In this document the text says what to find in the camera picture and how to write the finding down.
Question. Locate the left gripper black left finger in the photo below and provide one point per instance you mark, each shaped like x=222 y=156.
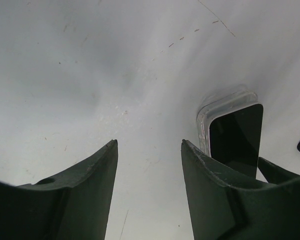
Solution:
x=73 y=204

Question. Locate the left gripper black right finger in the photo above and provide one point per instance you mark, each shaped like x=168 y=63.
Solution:
x=225 y=204

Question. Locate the black smartphone blue edge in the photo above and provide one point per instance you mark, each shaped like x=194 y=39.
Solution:
x=235 y=139

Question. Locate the clear magsafe phone case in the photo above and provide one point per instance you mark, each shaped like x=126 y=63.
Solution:
x=218 y=104

